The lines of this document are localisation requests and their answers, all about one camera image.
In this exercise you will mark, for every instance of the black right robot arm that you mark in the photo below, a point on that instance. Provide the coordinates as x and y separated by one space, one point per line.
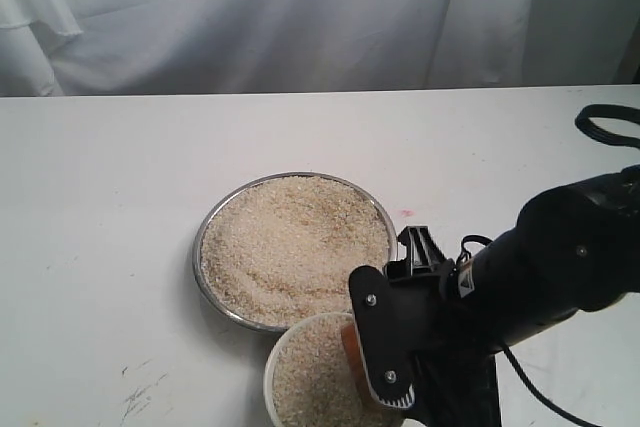
573 248

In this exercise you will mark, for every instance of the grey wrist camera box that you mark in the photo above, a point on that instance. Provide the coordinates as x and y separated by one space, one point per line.
378 332

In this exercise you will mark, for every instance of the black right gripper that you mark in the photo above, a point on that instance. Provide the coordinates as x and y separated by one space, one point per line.
454 377

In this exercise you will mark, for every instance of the white backdrop cloth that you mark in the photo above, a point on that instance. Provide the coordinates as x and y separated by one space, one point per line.
144 47

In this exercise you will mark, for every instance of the round steel rice plate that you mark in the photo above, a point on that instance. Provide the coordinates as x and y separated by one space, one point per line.
279 248

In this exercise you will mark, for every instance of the white ceramic rice bowl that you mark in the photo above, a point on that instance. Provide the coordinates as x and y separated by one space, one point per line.
307 380

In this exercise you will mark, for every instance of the brown wooden cup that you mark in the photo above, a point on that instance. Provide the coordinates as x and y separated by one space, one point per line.
358 373

